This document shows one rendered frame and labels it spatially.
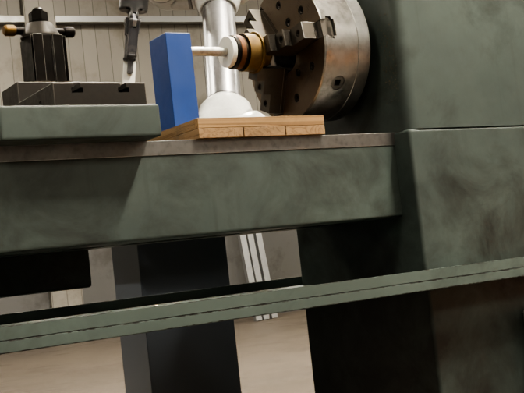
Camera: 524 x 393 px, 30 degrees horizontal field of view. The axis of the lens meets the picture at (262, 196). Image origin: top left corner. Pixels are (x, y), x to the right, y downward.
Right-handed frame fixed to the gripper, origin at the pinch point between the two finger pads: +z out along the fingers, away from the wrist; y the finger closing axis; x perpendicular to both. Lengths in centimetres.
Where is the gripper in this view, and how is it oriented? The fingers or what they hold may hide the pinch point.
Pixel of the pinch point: (129, 75)
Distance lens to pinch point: 255.5
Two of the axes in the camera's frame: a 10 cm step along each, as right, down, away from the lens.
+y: -2.3, 0.2, 9.7
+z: -0.6, 10.0, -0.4
